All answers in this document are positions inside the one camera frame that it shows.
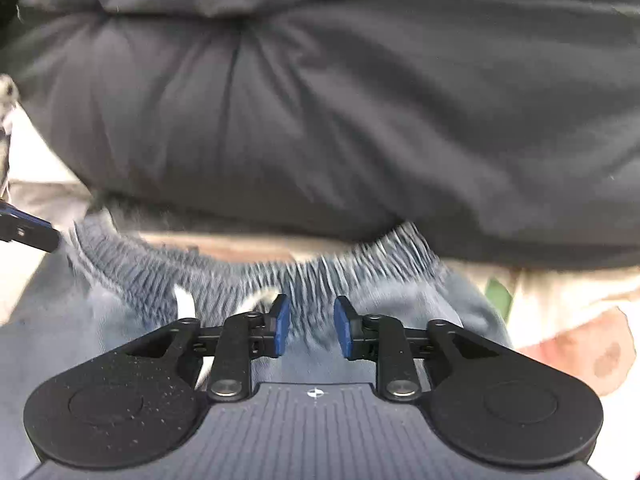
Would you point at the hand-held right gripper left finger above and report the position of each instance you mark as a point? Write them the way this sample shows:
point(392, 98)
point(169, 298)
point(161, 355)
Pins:
point(281, 325)

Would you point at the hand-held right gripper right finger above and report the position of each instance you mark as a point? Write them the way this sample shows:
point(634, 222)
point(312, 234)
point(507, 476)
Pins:
point(344, 330)

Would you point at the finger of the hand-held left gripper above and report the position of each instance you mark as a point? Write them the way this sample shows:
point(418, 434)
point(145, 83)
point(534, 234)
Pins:
point(30, 230)

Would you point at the light blue jeans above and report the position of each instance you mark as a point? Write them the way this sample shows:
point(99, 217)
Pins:
point(75, 320)

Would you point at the printed cream blanket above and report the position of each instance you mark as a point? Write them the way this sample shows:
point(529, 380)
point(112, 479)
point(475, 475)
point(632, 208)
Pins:
point(560, 300)

